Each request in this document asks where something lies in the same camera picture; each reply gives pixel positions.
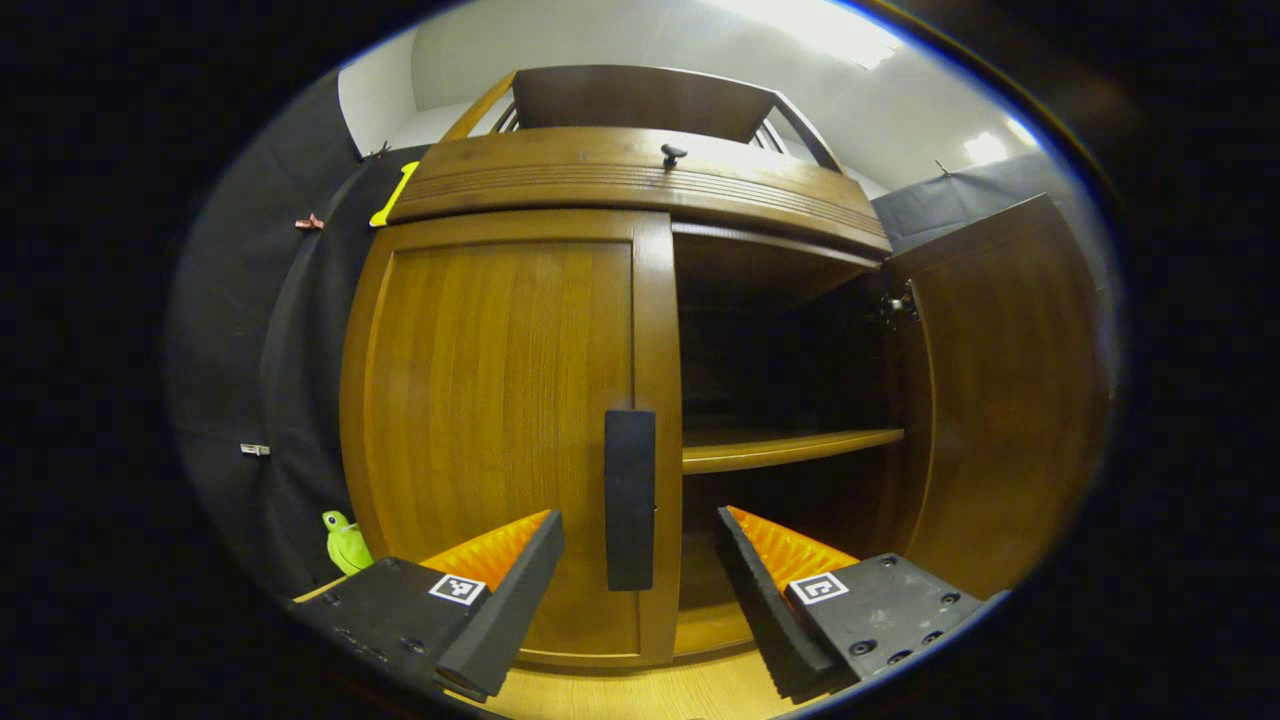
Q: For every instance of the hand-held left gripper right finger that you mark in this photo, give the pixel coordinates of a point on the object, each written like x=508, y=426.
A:
x=760, y=610

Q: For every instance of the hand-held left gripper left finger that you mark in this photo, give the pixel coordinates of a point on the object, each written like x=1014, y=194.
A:
x=510, y=610

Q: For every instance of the wooden cabinet door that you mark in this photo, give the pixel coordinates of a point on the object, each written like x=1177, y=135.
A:
x=480, y=400
x=1010, y=400

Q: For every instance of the wooden double-door shoe cabinet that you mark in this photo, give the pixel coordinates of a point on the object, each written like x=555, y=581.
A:
x=640, y=95

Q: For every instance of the metal door hinge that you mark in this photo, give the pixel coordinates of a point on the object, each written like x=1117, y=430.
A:
x=898, y=308

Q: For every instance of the wooden cabinet drawer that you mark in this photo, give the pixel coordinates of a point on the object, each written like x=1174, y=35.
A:
x=560, y=175

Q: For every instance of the wooden inner shelf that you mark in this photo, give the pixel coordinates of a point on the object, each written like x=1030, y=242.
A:
x=780, y=450

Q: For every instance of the green frog toy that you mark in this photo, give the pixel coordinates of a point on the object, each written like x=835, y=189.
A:
x=347, y=548

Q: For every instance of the black backdrop cloth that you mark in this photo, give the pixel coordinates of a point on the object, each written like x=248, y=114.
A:
x=300, y=380

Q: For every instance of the red clip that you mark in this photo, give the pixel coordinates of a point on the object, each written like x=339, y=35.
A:
x=309, y=223

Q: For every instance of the black drawer knob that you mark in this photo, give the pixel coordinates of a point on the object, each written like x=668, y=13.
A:
x=673, y=154

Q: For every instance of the small ceiling light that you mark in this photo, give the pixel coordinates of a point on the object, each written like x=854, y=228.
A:
x=987, y=148

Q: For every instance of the large ceiling light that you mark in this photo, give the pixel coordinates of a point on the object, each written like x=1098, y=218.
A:
x=820, y=30

